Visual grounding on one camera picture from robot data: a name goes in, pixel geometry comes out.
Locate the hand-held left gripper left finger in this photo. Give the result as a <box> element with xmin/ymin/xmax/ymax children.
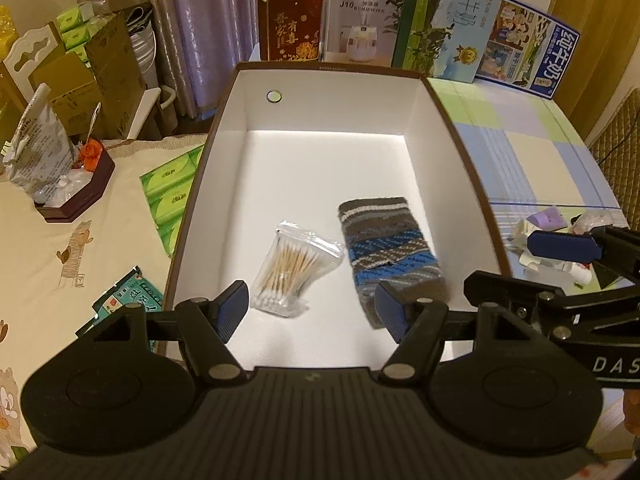
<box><xmin>92</xmin><ymin>281</ymin><xmax>251</xmax><ymax>381</ymax></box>

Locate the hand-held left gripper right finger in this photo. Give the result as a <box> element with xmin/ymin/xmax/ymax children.
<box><xmin>374</xmin><ymin>280</ymin><xmax>546</xmax><ymax>381</ymax></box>

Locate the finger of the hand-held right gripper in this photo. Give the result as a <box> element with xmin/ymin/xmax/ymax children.
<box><xmin>463</xmin><ymin>269</ymin><xmax>640</xmax><ymax>334</ymax></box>
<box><xmin>526</xmin><ymin>226</ymin><xmax>640</xmax><ymax>285</ymax></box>

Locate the small white bottle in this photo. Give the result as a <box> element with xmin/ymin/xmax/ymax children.
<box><xmin>564</xmin><ymin>261</ymin><xmax>596</xmax><ymax>288</ymax></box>

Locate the large brown cardboard box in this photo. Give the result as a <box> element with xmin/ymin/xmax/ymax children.
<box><xmin>151</xmin><ymin>60</ymin><xmax>514</xmax><ymax>361</ymax></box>

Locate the purple cloth piece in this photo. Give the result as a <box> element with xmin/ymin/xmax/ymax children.
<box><xmin>527</xmin><ymin>206</ymin><xmax>567</xmax><ymax>232</ymax></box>

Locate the white packet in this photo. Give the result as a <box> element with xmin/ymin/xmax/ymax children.
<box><xmin>514</xmin><ymin>219</ymin><xmax>543</xmax><ymax>272</ymax></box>

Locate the clear crinkled packet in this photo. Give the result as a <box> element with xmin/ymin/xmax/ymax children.
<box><xmin>570</xmin><ymin>210</ymin><xmax>618</xmax><ymax>235</ymax></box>

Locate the striped knitted sock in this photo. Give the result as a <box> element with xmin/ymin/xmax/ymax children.
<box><xmin>337</xmin><ymin>195</ymin><xmax>449</xmax><ymax>331</ymax></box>

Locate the cotton swab bag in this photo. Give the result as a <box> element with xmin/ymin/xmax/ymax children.
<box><xmin>248</xmin><ymin>219</ymin><xmax>346</xmax><ymax>319</ymax></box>

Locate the checked tablecloth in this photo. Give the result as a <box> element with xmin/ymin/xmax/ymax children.
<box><xmin>427</xmin><ymin>76</ymin><xmax>640</xmax><ymax>461</ymax></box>

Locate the teal printed packet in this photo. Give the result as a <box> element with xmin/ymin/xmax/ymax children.
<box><xmin>76</xmin><ymin>267</ymin><xmax>165</xmax><ymax>339</ymax></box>

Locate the wicker chair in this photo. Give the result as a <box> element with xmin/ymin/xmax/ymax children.
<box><xmin>589</xmin><ymin>87</ymin><xmax>640</xmax><ymax>188</ymax></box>

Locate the green tissue multipack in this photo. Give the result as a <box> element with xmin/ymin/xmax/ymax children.
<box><xmin>139</xmin><ymin>150</ymin><xmax>205</xmax><ymax>259</ymax></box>

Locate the dark brown hexagonal tray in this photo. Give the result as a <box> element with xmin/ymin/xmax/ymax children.
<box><xmin>34</xmin><ymin>149</ymin><xmax>117</xmax><ymax>224</ymax></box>

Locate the blue milk carton box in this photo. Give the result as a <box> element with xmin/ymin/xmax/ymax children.
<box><xmin>475</xmin><ymin>0</ymin><xmax>583</xmax><ymax>100</ymax></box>

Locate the clear plastic bag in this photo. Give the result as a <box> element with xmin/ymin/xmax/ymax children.
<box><xmin>35</xmin><ymin>170</ymin><xmax>93</xmax><ymax>207</ymax></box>

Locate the orange ornament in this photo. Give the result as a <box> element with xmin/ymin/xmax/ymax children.
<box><xmin>79</xmin><ymin>140</ymin><xmax>105</xmax><ymax>172</ymax></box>

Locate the metal spoon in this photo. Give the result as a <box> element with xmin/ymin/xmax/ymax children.
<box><xmin>85</xmin><ymin>101</ymin><xmax>102</xmax><ymax>143</ymax></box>

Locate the green milk carton box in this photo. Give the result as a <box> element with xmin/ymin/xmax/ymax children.
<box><xmin>390</xmin><ymin>0</ymin><xmax>508</xmax><ymax>85</ymax></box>

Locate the white printed plastic bag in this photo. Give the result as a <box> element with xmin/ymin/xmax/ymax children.
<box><xmin>1</xmin><ymin>84</ymin><xmax>76</xmax><ymax>201</ymax></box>

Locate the tall brown cardboard box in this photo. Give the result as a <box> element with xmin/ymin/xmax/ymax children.
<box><xmin>82</xmin><ymin>12</ymin><xmax>147</xmax><ymax>139</ymax></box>

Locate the white plastic bucket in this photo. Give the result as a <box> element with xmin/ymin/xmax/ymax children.
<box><xmin>127</xmin><ymin>4</ymin><xmax>162</xmax><ymax>92</ymax></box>

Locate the small brown cardboard box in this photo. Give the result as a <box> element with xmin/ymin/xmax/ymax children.
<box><xmin>30</xmin><ymin>51</ymin><xmax>103</xmax><ymax>137</ymax></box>

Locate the dark red gift box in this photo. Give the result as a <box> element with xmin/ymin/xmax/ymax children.
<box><xmin>257</xmin><ymin>0</ymin><xmax>326</xmax><ymax>62</ymax></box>

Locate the white humidifier box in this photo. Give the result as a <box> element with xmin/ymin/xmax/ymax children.
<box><xmin>321</xmin><ymin>0</ymin><xmax>406</xmax><ymax>67</ymax></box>

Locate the mauve curtain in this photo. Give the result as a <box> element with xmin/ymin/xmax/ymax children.
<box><xmin>67</xmin><ymin>0</ymin><xmax>426</xmax><ymax>121</ymax></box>

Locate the stack of green tissue packs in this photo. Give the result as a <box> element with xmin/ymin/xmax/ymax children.
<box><xmin>55</xmin><ymin>1</ymin><xmax>108</xmax><ymax>66</ymax></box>

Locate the white carved chair back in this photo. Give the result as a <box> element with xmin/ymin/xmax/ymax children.
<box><xmin>2</xmin><ymin>22</ymin><xmax>67</xmax><ymax>111</ymax></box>

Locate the yellow plastic bag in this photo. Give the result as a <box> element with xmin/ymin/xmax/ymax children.
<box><xmin>0</xmin><ymin>5</ymin><xmax>21</xmax><ymax>61</ymax></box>

